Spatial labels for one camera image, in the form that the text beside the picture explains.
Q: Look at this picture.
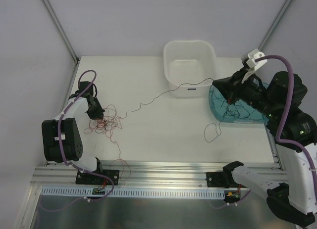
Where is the red thin wire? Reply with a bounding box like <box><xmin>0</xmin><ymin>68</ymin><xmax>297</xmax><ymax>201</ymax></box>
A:
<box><xmin>83</xmin><ymin>104</ymin><xmax>132</xmax><ymax>182</ymax></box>

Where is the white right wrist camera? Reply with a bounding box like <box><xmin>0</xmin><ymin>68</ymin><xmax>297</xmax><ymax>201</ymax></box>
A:
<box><xmin>241</xmin><ymin>48</ymin><xmax>267</xmax><ymax>84</ymax></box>

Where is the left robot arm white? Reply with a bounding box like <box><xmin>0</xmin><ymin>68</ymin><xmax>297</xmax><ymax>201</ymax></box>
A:
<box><xmin>42</xmin><ymin>81</ymin><xmax>119</xmax><ymax>185</ymax></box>

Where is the aluminium frame post right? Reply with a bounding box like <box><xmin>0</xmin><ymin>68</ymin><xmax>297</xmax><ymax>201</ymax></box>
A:
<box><xmin>258</xmin><ymin>0</ymin><xmax>295</xmax><ymax>51</ymax></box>

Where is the teal transparent plastic bin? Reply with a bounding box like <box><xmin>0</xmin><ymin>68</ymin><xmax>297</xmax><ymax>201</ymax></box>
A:
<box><xmin>209</xmin><ymin>86</ymin><xmax>268</xmax><ymax>124</ymax></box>

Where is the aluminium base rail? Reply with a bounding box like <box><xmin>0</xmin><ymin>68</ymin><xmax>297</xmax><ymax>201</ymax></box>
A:
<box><xmin>32</xmin><ymin>161</ymin><xmax>288</xmax><ymax>190</ymax></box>

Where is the white plastic tub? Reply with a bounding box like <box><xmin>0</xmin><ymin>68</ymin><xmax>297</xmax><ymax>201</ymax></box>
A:
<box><xmin>163</xmin><ymin>40</ymin><xmax>219</xmax><ymax>98</ymax></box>

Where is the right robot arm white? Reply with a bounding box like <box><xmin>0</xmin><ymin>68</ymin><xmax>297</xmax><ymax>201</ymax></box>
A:
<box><xmin>212</xmin><ymin>70</ymin><xmax>317</xmax><ymax>228</ymax></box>

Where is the aluminium frame post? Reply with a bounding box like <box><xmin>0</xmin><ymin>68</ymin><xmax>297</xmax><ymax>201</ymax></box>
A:
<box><xmin>258</xmin><ymin>0</ymin><xmax>295</xmax><ymax>51</ymax></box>
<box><xmin>41</xmin><ymin>0</ymin><xmax>80</xmax><ymax>63</ymax></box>

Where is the white slotted cable duct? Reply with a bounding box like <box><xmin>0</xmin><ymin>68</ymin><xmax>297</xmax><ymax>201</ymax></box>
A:
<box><xmin>41</xmin><ymin>186</ymin><xmax>225</xmax><ymax>200</ymax></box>

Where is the aluminium frame post left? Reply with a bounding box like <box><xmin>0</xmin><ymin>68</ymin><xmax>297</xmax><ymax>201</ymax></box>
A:
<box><xmin>41</xmin><ymin>0</ymin><xmax>80</xmax><ymax>63</ymax></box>

